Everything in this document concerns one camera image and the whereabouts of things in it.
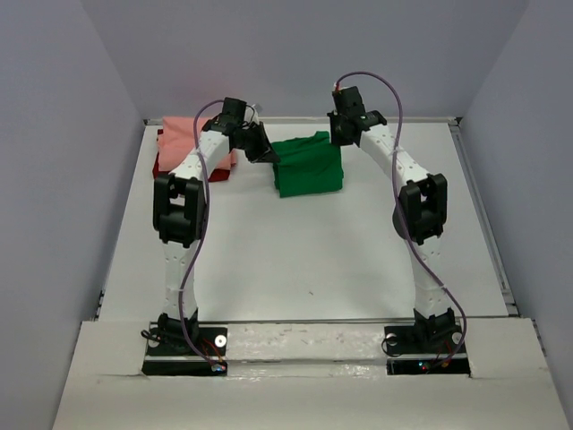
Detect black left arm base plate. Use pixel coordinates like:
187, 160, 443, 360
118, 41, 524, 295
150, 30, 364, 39
141, 325, 228, 377

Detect pink folded t-shirt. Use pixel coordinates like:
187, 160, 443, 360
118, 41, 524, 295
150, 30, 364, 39
152, 116, 237, 183

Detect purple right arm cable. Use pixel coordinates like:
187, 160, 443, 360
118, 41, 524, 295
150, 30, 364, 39
333, 72, 467, 373

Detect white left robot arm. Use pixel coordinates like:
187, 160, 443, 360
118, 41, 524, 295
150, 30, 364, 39
152, 98, 280, 360

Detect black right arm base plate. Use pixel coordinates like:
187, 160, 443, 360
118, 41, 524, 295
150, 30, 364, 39
381, 325, 471, 376

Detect green t-shirt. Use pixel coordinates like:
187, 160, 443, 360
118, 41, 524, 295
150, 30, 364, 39
271, 131, 344, 198

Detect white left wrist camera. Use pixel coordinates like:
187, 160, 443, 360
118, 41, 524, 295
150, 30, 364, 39
251, 103, 263, 114

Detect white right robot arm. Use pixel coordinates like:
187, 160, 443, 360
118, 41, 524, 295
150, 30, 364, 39
328, 86, 460, 357

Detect dark red folded t-shirt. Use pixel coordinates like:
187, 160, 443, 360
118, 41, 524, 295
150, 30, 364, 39
152, 129, 237, 183

